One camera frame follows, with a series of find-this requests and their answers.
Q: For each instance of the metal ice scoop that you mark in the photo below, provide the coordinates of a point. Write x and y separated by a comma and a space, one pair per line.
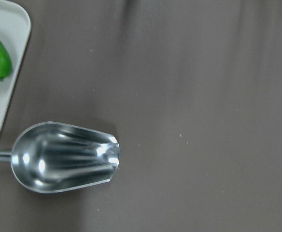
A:
54, 157

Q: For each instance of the cream plastic tray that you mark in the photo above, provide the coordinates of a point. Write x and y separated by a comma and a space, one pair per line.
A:
15, 28

